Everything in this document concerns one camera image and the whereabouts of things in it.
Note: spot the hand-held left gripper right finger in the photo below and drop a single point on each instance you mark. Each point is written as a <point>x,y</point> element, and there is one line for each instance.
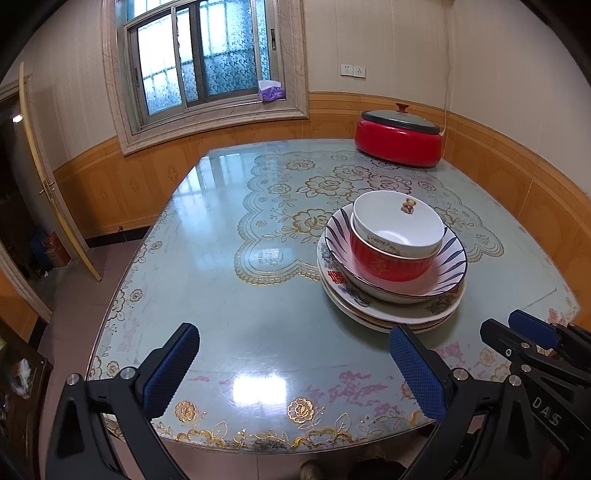
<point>418,374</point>

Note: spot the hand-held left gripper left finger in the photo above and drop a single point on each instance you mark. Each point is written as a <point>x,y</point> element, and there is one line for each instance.
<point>171,369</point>

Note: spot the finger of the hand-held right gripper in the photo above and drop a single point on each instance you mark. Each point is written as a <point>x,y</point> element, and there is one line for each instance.
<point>501,339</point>
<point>535,327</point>

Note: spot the dragon print white plate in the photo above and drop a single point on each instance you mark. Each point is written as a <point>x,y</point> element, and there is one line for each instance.
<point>392,326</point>
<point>334,277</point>

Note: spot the blue striped white bowl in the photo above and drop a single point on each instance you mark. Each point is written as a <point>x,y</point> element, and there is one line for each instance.
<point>450,258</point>

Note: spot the red bowl white inside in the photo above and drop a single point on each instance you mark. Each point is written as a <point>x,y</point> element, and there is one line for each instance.
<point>392,270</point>

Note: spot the white bowl with bear print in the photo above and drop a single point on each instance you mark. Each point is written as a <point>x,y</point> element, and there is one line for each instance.
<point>392,217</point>

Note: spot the person's shoe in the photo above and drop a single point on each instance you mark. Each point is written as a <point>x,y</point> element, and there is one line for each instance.
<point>318,471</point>

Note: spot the dark wooden cabinet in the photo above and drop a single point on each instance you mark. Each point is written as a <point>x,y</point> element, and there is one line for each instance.
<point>27,424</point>

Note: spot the red box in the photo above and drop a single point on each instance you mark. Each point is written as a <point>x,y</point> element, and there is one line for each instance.
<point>57,249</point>

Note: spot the wooden door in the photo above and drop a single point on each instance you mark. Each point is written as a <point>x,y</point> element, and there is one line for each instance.
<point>51,184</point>

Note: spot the red cooking pot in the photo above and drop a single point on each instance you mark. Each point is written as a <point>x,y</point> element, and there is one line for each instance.
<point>392,145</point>

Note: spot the grey pot lid red knob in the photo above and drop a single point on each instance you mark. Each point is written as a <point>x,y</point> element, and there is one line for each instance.
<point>397,119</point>

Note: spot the purple tissue box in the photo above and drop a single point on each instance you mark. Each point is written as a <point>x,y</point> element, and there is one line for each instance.
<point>271,92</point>

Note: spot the window with stone frame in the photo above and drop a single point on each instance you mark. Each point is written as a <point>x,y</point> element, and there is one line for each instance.
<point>207,60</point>

